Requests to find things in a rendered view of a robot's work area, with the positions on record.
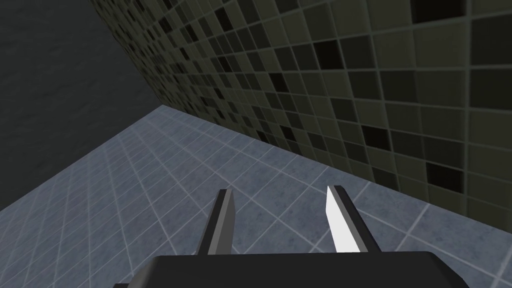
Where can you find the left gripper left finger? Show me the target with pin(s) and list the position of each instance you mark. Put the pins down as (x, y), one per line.
(219, 228)

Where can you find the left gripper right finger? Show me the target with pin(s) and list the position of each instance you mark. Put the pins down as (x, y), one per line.
(344, 224)

